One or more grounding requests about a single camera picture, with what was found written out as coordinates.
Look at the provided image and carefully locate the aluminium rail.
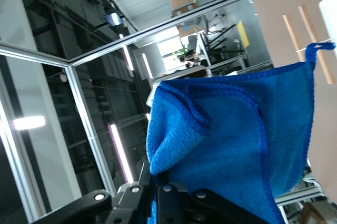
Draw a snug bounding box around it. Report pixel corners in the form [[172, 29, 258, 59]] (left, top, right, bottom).
[[274, 184, 324, 207]]

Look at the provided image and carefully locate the aluminium cage frame beam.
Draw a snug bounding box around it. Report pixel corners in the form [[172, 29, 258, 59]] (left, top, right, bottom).
[[0, 0, 255, 224]]

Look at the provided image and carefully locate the green potted plant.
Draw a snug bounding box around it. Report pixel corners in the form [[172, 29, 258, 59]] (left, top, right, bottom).
[[172, 45, 191, 61]]

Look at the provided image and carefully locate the white towel rack base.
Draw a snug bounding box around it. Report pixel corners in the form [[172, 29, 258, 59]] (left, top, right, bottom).
[[296, 0, 337, 51]]

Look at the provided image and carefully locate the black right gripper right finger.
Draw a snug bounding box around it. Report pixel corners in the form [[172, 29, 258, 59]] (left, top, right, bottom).
[[157, 181, 266, 224]]

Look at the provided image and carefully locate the blue microfibre towel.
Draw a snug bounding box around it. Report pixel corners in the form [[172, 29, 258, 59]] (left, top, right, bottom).
[[145, 42, 337, 224]]

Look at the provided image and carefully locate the long white light tube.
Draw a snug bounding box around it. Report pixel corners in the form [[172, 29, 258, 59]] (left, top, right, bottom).
[[107, 123, 134, 184]]

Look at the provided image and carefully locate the blue hanging sign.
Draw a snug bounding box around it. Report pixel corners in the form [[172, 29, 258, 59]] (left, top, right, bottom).
[[102, 13, 123, 26]]

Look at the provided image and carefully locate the wooden rack rod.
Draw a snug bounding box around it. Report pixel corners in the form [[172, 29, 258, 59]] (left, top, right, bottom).
[[298, 4, 336, 85], [282, 14, 306, 62]]

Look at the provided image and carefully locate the short white light tube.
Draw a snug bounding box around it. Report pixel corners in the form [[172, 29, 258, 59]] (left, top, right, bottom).
[[141, 53, 154, 80], [122, 45, 134, 71]]

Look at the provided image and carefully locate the bright rectangular light panel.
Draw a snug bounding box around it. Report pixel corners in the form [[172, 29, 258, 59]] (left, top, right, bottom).
[[11, 115, 46, 131]]

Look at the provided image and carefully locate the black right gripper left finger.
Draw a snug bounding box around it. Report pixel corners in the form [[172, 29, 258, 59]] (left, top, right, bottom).
[[33, 162, 153, 224]]

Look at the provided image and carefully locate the yellow post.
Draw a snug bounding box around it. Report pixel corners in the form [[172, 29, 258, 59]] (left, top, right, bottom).
[[236, 20, 250, 48]]

